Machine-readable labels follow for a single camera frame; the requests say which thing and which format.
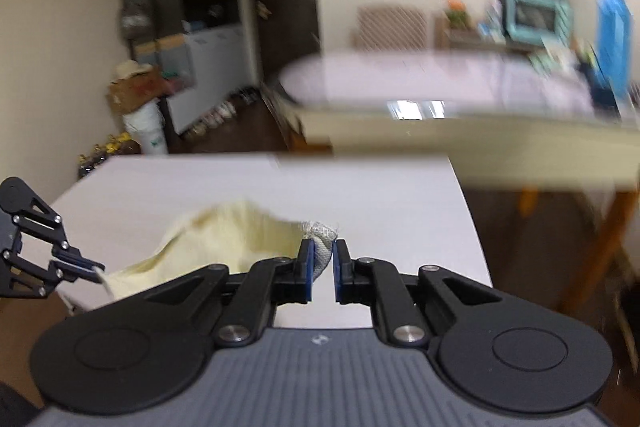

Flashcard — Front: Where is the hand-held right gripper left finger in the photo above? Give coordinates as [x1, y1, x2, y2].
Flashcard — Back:
[112, 237, 317, 349]

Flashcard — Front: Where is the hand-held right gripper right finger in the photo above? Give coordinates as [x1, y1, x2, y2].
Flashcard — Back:
[332, 238, 535, 349]

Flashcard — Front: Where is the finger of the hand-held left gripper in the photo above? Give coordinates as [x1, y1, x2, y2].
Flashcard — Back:
[0, 177, 106, 271]
[0, 249, 100, 301]

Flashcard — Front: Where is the cream terry towel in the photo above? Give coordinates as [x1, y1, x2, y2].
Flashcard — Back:
[102, 199, 341, 308]

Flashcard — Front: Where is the row of yellow-capped bottles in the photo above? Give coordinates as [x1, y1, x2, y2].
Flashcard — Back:
[75, 132, 142, 180]

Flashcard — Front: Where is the white plastic bucket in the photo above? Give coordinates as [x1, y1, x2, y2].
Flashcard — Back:
[122, 99, 170, 156]

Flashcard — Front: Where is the cardboard box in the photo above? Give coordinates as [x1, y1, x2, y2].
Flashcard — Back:
[106, 66, 169, 116]

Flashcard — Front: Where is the row of shoes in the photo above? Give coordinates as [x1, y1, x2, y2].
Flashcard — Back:
[180, 84, 261, 140]

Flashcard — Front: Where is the straw hat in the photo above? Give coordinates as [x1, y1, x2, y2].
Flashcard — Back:
[112, 59, 154, 82]

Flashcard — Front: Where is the pile of coloured bags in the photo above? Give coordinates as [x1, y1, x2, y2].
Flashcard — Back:
[162, 69, 196, 96]

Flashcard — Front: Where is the glass-topped dining table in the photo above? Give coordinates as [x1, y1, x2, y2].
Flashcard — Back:
[260, 49, 640, 314]

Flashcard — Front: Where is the grey and white cabinet unit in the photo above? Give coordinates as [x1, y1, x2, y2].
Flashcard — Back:
[115, 0, 262, 138]

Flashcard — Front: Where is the hanging grey bag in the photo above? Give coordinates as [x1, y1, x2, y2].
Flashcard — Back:
[119, 0, 154, 42]

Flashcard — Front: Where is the quilted beige chair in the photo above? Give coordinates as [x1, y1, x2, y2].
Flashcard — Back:
[356, 5, 430, 51]

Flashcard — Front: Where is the dark wooden door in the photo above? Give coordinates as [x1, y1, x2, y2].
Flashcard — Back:
[242, 0, 321, 84]

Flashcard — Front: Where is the wooden sideboard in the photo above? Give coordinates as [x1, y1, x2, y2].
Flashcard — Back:
[435, 14, 507, 54]

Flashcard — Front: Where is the orange-lidded green jar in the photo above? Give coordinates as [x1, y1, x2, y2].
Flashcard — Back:
[446, 0, 471, 30]

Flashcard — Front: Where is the green tissue box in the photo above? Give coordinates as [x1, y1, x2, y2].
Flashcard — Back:
[529, 39, 572, 76]

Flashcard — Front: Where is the black container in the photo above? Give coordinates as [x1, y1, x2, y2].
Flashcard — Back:
[582, 57, 619, 108]

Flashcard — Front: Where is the teal toaster oven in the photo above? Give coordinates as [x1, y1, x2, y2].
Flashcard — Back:
[504, 0, 574, 46]

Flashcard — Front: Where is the blue flat box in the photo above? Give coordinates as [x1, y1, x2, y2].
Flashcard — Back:
[596, 0, 632, 100]

